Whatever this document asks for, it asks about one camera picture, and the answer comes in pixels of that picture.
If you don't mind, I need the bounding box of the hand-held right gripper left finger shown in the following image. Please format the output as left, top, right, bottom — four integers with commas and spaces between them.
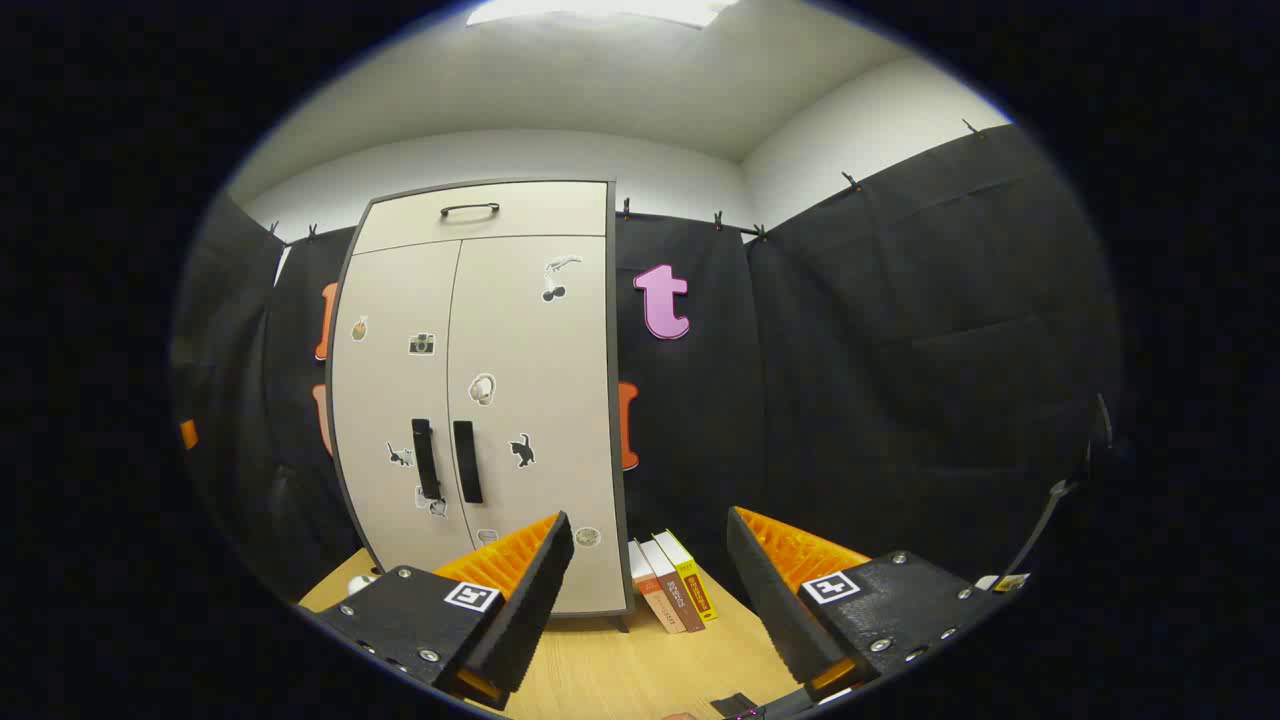
298, 511, 576, 711

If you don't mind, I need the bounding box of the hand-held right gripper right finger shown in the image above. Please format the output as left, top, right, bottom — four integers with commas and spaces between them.
726, 506, 1006, 701

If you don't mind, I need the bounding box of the black door handle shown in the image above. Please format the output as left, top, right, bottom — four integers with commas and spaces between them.
453, 420, 485, 504
411, 419, 442, 501

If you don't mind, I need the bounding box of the beige cabinet door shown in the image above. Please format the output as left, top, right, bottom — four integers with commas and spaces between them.
331, 240, 476, 576
447, 235, 629, 613

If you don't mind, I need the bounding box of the beige double-door shoe cabinet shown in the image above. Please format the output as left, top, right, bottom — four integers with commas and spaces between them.
328, 178, 635, 619

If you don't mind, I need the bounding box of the white orange-spined book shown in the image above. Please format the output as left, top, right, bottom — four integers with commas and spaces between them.
628, 540, 688, 635

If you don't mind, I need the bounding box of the black backdrop cloth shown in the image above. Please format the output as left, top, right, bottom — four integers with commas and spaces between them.
170, 125, 1121, 601

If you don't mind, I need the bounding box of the black metal stand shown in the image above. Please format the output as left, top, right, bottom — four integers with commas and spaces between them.
1005, 393, 1116, 581

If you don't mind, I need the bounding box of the ceiling light panel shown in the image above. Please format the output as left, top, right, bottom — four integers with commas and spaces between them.
465, 0, 741, 29

